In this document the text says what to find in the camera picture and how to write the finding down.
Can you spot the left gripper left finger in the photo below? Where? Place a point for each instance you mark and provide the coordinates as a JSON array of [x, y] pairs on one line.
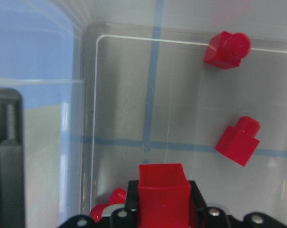
[[114, 216]]

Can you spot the clear plastic storage box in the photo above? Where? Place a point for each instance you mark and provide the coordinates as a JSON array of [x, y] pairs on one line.
[[146, 96]]

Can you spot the blue plastic tray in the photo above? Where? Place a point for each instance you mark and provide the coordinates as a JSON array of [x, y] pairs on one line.
[[37, 52]]

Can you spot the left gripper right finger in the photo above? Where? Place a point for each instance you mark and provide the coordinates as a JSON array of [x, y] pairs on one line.
[[203, 216]]

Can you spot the black box latch handle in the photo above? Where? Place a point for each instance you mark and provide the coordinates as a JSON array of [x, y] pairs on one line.
[[12, 203]]

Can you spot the red block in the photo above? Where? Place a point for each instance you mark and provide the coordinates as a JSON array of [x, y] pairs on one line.
[[239, 142], [227, 50], [118, 196], [163, 196], [96, 212]]

